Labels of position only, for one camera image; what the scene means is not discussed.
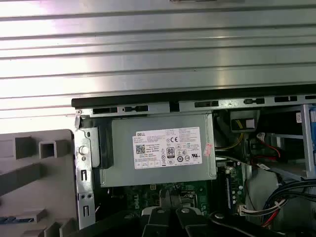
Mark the blue disk carrier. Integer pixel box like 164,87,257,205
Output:
301,103,316,180

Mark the black RAM slot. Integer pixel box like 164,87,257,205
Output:
225,170,232,210

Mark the dark blue cable bundle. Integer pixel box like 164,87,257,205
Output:
261,180,316,225

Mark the CPU socket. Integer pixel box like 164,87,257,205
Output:
159,189,199,210

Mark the grey power supply unit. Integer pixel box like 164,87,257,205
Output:
95,112,218,188

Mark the green Dell motherboard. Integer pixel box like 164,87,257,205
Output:
97,161,247,223

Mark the grey power connector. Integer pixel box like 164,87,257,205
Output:
229,110,260,134

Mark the red and black wire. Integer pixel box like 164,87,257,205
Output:
250,145,281,165

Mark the black open PC case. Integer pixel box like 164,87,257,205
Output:
71,87,316,237

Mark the grey plastic parts rack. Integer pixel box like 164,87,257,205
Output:
0,128,79,237

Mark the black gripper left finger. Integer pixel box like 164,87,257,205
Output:
69,207,174,237

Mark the yellow power wire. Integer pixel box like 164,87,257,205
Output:
214,132,245,151

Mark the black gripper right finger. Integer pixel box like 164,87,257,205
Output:
175,206,281,237

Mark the blue RAM stick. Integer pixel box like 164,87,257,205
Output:
0,216,34,224

